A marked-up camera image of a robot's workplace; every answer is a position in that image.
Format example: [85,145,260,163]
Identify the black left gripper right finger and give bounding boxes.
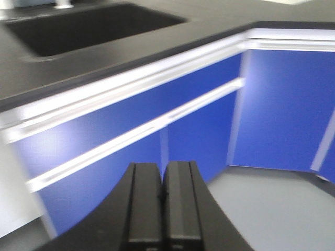
[163,161,253,250]

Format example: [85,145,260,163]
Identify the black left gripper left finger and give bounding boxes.
[38,163,163,250]

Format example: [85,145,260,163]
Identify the blue cabinet under sink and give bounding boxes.
[1,36,245,237]

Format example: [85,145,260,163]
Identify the blue cabinet right side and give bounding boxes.
[227,28,334,182]

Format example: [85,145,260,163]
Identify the black sink basin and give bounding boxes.
[5,3,186,56]

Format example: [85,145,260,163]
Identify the white faucet base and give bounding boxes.
[54,0,74,9]

